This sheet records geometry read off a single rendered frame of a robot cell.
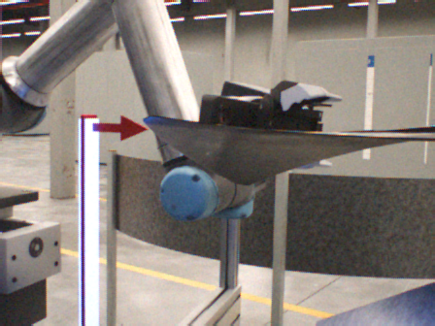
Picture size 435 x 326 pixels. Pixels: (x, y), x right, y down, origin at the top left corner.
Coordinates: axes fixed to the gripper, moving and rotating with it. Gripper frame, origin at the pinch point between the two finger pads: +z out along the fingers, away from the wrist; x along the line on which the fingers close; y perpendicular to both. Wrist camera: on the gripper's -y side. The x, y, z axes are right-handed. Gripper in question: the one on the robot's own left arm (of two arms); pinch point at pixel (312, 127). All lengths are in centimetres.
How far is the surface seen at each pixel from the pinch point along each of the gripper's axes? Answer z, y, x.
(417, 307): 20.9, -0.1, 12.8
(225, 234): -41.7, 8.4, 21.2
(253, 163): 4.1, -8.0, 4.5
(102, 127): 1.3, -22.7, 3.0
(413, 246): -120, 118, 37
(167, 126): 13.5, -19.5, 1.9
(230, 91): -47.2, 7.2, -5.7
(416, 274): -119, 122, 47
